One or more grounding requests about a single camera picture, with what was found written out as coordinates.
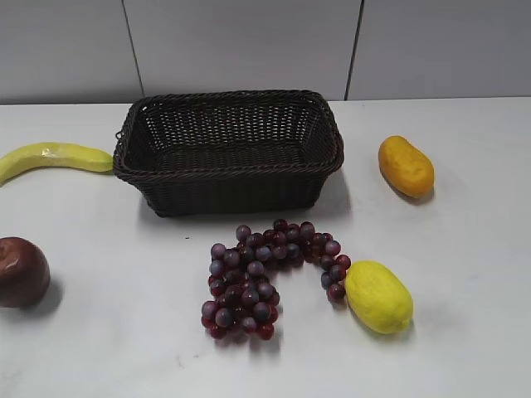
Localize purple grape bunch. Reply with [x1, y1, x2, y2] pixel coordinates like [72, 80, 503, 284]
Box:
[201, 219, 351, 341]

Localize black woven plastic basket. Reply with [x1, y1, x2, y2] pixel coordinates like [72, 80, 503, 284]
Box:
[114, 90, 344, 217]

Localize orange mango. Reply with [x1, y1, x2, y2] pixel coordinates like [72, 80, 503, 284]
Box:
[378, 136, 435, 199]

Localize yellow lemon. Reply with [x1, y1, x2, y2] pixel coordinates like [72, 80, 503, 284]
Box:
[344, 260, 414, 335]

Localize yellow green banana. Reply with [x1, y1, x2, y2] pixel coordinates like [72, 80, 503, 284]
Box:
[1, 142, 114, 185]

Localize dark red apple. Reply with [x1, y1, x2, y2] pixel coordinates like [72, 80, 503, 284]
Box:
[1, 237, 51, 308]

